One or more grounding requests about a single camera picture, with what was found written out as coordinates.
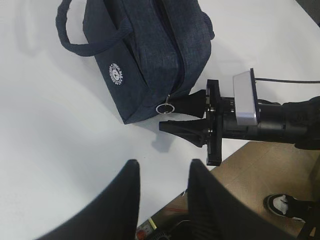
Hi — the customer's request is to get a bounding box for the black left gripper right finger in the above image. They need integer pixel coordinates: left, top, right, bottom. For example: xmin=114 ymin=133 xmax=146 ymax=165
xmin=187 ymin=159 xmax=293 ymax=240

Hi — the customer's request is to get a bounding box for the black and white shoe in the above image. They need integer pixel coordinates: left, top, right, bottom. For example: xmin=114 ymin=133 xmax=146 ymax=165
xmin=263 ymin=193 xmax=315 ymax=223

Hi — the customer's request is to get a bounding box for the red and black floor device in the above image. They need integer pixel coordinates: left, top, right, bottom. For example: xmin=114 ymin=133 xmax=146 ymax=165
xmin=134 ymin=214 xmax=190 ymax=240

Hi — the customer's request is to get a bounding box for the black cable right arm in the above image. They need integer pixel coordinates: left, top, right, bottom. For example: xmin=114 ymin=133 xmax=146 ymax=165
xmin=254 ymin=78 xmax=320 ymax=84

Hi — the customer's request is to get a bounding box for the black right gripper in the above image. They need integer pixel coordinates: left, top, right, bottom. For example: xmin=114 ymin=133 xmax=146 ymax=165
xmin=159 ymin=79 xmax=250 ymax=166

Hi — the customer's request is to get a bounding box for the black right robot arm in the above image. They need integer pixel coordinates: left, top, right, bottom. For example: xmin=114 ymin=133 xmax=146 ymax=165
xmin=159 ymin=79 xmax=320 ymax=167

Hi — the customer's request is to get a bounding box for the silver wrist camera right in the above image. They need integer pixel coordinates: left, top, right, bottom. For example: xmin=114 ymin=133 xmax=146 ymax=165
xmin=232 ymin=68 xmax=259 ymax=126

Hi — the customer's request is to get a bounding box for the dark blue lunch bag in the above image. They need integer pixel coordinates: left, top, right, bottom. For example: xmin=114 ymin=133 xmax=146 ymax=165
xmin=55 ymin=0 xmax=215 ymax=124

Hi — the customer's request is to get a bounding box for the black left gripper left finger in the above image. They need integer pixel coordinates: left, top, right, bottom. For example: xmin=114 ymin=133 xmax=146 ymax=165
xmin=39 ymin=159 xmax=140 ymax=240

